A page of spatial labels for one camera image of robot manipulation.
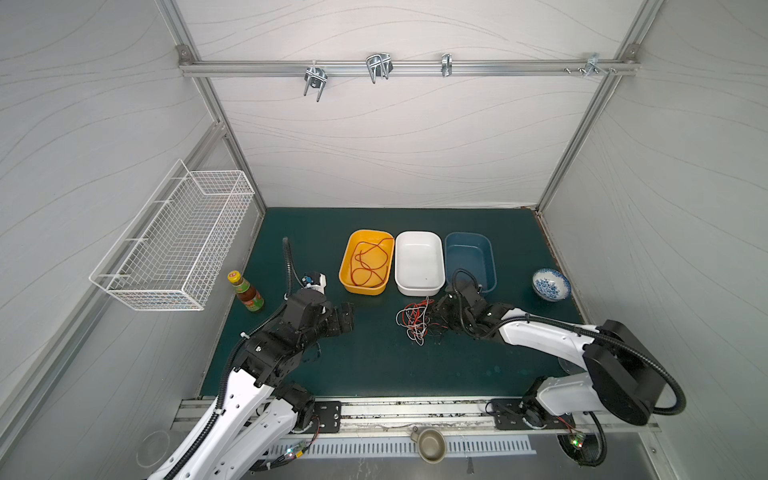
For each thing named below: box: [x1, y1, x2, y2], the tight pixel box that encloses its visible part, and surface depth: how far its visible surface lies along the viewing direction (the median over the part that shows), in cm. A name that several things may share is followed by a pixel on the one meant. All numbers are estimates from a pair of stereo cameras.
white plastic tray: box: [394, 230, 446, 297], surface depth 105 cm
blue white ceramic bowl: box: [532, 268, 572, 302], surface depth 98 cm
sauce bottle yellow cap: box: [227, 270, 265, 312], surface depth 85 cm
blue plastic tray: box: [445, 232, 497, 293], surface depth 106 cm
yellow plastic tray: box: [339, 229, 395, 296], surface depth 106 cm
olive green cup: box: [410, 426, 447, 465], surface depth 70 cm
